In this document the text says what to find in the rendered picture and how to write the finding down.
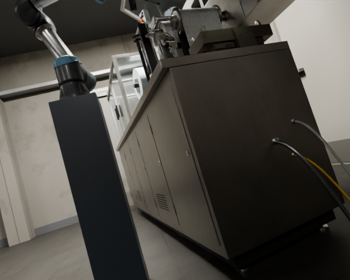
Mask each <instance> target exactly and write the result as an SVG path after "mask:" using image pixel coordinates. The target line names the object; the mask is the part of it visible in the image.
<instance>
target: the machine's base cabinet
mask: <svg viewBox="0 0 350 280"><path fill-rule="evenodd" d="M294 118H296V119H297V120H298V121H300V122H303V123H305V124H307V125H309V126H310V127H311V128H313V129H314V130H315V131H316V132H317V133H318V134H319V135H320V136H321V134H320V131H319V128H318V126H317V122H316V119H315V117H314V114H313V111H312V109H311V105H310V103H309V100H308V97H307V95H306V92H305V89H304V86H303V83H302V81H301V78H300V75H299V73H298V69H297V66H296V64H295V61H294V58H293V56H292V52H291V50H290V48H289V49H282V50H278V51H271V52H264V53H258V54H251V55H247V56H240V57H233V58H227V59H220V60H216V61H209V62H202V63H195V64H189V65H185V66H178V67H171V68H169V69H168V71H167V73H166V74H165V76H164V77H163V79H162V81H161V83H160V84H159V86H158V87H157V89H156V91H155V92H154V94H153V96H152V98H151V99H150V101H149V102H148V104H147V105H146V107H145V109H144V111H143V112H142V114H141V116H140V117H139V119H138V121H137V122H136V124H135V125H134V127H133V129H132V130H131V132H130V134H129V135H128V137H127V139H126V140H125V142H124V144H123V145H122V147H121V148H120V150H119V154H120V157H121V162H122V164H123V168H124V172H125V175H126V179H127V182H128V186H129V190H130V193H131V197H132V200H133V204H134V206H136V207H138V209H139V210H141V212H144V213H145V214H147V215H149V216H151V217H152V218H153V219H156V220H157V221H159V222H161V223H162V224H164V225H165V226H167V227H169V228H170V229H172V230H174V231H175V232H177V233H179V235H180V236H183V237H185V238H187V239H188V240H190V241H192V242H193V243H195V244H196V245H198V246H200V247H202V248H203V249H205V250H207V251H208V252H209V253H211V254H213V255H215V256H216V257H218V258H219V259H221V260H223V261H225V262H226V263H228V264H230V265H231V266H232V267H234V268H235V269H236V271H237V272H238V273H246V272H248V271H250V269H251V266H250V264H249V263H251V262H253V261H255V260H257V259H259V258H261V257H263V256H265V255H267V254H268V253H270V252H272V251H274V250H276V249H278V248H280V247H282V246H284V245H286V244H288V243H289V242H291V241H293V240H295V239H297V238H299V237H301V236H303V235H305V234H307V233H309V232H311V231H313V230H316V231H326V230H328V229H329V227H328V225H327V223H329V222H330V221H332V220H334V219H336V217H335V214H334V211H333V209H334V208H336V207H338V204H337V203H336V202H335V201H334V199H333V198H332V197H331V195H330V194H329V193H328V192H327V190H326V189H325V188H324V187H323V186H322V184H321V183H320V181H319V180H318V179H317V178H316V177H315V175H314V174H313V173H312V172H311V171H310V170H309V168H308V167H307V166H306V165H305V164H304V163H303V162H302V161H301V160H300V159H299V158H298V157H292V153H293V152H292V151H290V150H289V149H288V148H286V147H285V146H283V145H280V144H277V145H275V144H273V139H274V138H279V140H280V141H284V142H286V143H288V144H289V145H291V146H292V147H293V148H295V149H296V150H297V151H298V152H299V153H300V154H301V155H302V156H304V157H306V158H308V159H309V160H311V161H312V162H314V163H315V164H316V165H318V166H319V167H321V168H322V169H323V170H324V171H325V172H326V173H327V174H328V175H329V176H330V177H331V178H332V179H333V180H334V181H335V182H336V183H337V184H338V181H337V179H336V175H335V173H334V170H333V167H332V165H331V162H330V159H329V156H328V153H327V150H326V148H325V145H324V143H323V142H322V141H321V140H320V139H319V138H318V137H317V136H316V135H315V134H314V133H313V132H312V131H311V130H310V129H308V128H307V127H305V126H303V125H301V124H299V123H295V124H293V123H292V122H291V120H292V119H294ZM338 185H339V184H338Z"/></svg>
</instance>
